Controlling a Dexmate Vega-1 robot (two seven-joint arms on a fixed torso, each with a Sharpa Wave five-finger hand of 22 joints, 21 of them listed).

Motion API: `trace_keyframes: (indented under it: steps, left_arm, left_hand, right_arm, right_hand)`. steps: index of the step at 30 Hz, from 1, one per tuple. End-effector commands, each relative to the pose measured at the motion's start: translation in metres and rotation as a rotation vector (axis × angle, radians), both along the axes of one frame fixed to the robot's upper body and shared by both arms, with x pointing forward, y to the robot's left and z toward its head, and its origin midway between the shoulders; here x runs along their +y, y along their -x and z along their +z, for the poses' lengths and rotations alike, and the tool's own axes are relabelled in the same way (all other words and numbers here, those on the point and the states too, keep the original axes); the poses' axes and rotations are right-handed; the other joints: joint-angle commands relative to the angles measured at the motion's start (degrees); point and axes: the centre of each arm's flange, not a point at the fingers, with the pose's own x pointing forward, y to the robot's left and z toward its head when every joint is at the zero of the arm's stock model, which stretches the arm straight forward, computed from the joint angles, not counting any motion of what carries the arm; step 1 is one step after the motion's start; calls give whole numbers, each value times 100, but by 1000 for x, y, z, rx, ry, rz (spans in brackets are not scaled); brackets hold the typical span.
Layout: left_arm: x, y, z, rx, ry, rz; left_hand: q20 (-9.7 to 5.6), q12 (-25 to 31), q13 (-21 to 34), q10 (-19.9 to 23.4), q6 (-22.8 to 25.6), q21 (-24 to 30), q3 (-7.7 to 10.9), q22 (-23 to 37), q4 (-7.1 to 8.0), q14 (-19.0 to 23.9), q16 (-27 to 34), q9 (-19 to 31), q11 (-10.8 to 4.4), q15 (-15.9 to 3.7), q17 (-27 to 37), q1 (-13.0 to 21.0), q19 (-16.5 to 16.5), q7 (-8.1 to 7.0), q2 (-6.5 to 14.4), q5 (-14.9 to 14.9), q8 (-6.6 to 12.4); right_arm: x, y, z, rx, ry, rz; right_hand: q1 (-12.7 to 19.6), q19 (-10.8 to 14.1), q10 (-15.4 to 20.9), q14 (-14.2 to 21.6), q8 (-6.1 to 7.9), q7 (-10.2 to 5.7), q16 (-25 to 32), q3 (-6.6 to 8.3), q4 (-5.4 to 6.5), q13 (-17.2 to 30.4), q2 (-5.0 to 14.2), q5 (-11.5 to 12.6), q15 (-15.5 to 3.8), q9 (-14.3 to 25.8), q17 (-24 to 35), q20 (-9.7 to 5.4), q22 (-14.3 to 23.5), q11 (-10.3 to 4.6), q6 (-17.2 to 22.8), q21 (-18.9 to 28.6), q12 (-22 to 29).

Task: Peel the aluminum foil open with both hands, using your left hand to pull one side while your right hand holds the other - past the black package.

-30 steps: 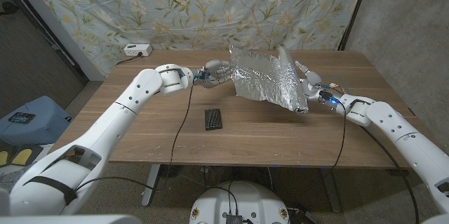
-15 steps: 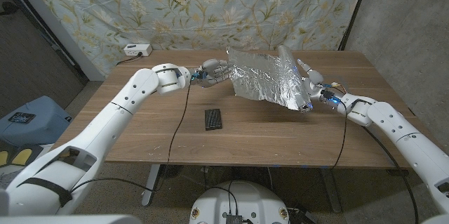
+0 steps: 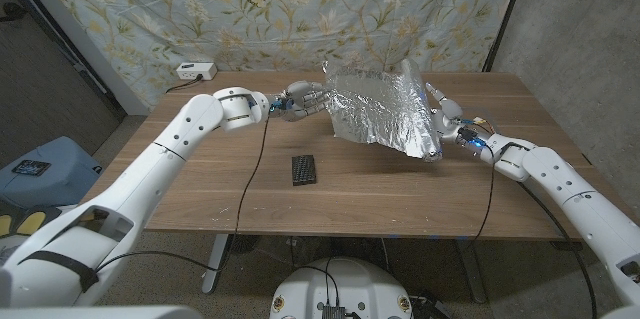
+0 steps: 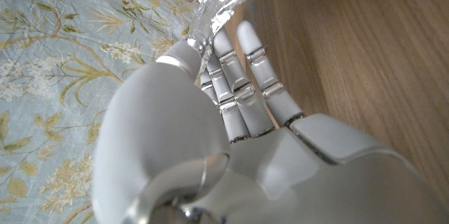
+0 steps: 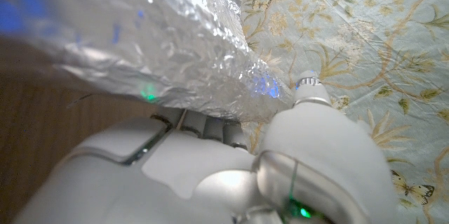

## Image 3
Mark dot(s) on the yellow and black pad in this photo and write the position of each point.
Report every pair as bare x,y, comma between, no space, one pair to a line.
27,221

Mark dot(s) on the black textured package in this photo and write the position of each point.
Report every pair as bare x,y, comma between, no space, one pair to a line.
304,170

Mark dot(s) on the aluminum foil roll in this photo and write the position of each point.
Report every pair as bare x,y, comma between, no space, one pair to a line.
380,109

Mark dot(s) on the black backdrop stand pole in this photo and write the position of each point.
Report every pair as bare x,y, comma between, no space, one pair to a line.
502,16

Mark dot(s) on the floral printed backdrop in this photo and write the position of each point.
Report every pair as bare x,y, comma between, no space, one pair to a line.
300,14

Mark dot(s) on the grey table leg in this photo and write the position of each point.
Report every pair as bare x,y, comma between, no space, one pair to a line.
470,269
215,264

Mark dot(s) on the blue-grey plastic bin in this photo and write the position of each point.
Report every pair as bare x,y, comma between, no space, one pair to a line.
55,179

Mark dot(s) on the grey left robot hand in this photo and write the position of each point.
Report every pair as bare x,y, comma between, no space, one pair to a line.
300,91

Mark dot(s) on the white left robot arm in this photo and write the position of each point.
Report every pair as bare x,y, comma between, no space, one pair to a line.
165,154

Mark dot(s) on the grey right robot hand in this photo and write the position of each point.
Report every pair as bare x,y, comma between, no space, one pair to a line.
450,109

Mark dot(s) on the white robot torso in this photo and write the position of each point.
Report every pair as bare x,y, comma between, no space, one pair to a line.
345,284

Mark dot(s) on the white power strip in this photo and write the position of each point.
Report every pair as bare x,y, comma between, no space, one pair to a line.
196,71

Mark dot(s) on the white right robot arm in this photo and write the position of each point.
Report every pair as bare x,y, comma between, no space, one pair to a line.
575,194

